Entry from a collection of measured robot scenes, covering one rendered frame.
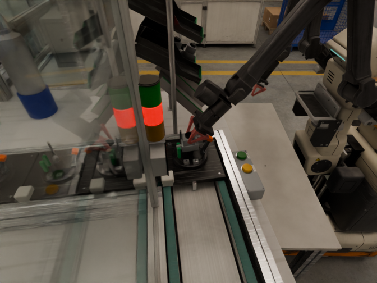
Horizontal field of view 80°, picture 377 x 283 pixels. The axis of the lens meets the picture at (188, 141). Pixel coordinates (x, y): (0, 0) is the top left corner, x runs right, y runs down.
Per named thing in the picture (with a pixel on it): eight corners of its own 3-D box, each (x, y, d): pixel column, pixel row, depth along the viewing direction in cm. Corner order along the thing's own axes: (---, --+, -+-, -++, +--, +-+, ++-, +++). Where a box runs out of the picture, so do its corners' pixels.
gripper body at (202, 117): (197, 130, 76) (212, 115, 73) (192, 112, 84) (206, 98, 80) (211, 137, 80) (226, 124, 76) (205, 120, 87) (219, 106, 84)
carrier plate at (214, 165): (211, 138, 104) (212, 135, 102) (225, 180, 86) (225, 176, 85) (159, 144, 101) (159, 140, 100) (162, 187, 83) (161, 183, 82)
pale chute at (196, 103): (201, 106, 117) (207, 101, 114) (201, 122, 107) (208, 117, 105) (160, 69, 104) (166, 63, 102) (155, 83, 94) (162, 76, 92)
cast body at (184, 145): (197, 142, 90) (196, 128, 85) (198, 150, 87) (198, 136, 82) (176, 145, 90) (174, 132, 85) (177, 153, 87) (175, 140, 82)
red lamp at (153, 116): (162, 113, 56) (161, 95, 53) (164, 125, 53) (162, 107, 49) (142, 114, 56) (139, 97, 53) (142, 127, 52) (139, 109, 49)
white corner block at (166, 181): (173, 176, 87) (173, 169, 85) (174, 186, 84) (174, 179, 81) (161, 178, 87) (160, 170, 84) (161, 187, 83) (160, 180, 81)
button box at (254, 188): (244, 159, 101) (246, 149, 97) (262, 199, 85) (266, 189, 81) (229, 160, 100) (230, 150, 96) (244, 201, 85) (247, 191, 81)
